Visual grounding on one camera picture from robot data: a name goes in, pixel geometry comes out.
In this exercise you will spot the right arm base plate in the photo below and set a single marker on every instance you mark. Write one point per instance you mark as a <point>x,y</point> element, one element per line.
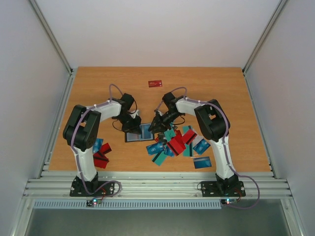
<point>213,189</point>

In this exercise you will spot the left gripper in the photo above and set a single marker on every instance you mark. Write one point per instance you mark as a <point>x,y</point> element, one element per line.
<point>136,128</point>

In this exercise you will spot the aluminium rail frame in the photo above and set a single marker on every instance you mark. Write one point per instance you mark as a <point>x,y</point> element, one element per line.
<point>157,185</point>

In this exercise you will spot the blue VIP card left pile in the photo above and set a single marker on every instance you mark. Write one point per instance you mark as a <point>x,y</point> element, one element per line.
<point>155,148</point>

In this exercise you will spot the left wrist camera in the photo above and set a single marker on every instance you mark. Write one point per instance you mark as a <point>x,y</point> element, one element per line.
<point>135,114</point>

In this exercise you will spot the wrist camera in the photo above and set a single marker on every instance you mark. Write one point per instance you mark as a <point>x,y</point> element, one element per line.
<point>157,112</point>
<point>135,114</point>

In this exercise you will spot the large red card left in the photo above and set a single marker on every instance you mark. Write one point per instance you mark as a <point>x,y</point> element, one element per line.
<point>100,160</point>

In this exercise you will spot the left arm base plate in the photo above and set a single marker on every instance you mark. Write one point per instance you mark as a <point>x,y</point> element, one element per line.
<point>95,188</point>

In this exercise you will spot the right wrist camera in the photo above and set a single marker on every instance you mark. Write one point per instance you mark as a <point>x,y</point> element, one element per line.
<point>157,112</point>

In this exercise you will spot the blue card right pile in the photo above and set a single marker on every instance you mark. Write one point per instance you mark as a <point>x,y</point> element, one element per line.
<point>201,147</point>

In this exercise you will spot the grey cable duct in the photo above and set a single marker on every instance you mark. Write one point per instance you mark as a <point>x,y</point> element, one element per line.
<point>127,204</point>

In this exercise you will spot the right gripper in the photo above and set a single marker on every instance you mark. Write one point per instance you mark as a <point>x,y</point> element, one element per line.
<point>159,120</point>

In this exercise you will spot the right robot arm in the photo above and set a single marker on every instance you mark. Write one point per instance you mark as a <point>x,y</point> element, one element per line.
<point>213,124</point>

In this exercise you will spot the blue card left group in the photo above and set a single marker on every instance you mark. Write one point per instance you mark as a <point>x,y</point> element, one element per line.
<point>97,145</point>

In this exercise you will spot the blue card front pile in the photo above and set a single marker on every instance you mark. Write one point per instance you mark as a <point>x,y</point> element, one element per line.
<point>146,134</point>

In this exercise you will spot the teal VIP card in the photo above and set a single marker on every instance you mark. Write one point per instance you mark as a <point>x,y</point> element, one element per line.
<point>169,134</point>

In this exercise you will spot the teal stripe card upper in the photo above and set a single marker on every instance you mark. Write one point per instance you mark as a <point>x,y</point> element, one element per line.
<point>188,152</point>

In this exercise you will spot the red stripe card centre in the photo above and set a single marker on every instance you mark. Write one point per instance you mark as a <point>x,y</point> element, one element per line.
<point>176,145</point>

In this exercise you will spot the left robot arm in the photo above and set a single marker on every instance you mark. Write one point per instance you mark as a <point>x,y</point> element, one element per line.
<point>81,129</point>

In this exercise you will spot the blue stripe card right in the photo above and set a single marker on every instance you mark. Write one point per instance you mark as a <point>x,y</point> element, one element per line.
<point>202,162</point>

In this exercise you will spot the lone red card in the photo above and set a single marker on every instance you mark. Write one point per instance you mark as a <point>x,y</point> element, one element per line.
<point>155,83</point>

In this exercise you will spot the black leather card holder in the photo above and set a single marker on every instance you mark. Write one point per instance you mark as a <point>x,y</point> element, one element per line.
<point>129,137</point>

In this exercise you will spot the small red card left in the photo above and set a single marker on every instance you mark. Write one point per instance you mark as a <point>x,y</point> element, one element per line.
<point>105,148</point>

